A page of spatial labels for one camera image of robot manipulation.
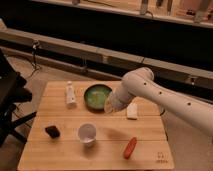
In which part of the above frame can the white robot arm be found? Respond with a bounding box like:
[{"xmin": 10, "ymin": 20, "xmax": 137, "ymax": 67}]
[{"xmin": 104, "ymin": 67, "xmax": 213, "ymax": 138}]

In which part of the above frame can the white rectangular eraser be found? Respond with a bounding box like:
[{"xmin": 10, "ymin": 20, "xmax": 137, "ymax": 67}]
[{"xmin": 126, "ymin": 103, "xmax": 138, "ymax": 120}]

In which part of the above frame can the green ceramic bowl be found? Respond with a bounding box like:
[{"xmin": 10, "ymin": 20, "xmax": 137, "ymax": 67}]
[{"xmin": 84, "ymin": 84, "xmax": 112, "ymax": 110}]

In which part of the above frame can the white tube bottle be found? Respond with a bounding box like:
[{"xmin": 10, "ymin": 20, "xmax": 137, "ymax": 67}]
[{"xmin": 65, "ymin": 81, "xmax": 76, "ymax": 108}]

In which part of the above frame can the clear plastic cup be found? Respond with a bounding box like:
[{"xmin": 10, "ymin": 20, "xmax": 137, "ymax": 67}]
[{"xmin": 78, "ymin": 123, "xmax": 96, "ymax": 147}]

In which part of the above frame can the orange carrot toy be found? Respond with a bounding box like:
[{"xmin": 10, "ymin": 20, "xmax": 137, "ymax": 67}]
[{"xmin": 123, "ymin": 137, "xmax": 137, "ymax": 159}]

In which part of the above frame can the black small object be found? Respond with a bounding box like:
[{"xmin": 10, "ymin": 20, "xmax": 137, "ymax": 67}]
[{"xmin": 45, "ymin": 125, "xmax": 60, "ymax": 138}]

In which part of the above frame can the black chair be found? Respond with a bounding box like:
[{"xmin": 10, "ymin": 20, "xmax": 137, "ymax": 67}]
[{"xmin": 0, "ymin": 49, "xmax": 36, "ymax": 147}]

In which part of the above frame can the black cable on floor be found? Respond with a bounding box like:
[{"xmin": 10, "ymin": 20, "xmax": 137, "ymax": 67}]
[{"xmin": 26, "ymin": 39, "xmax": 43, "ymax": 80}]

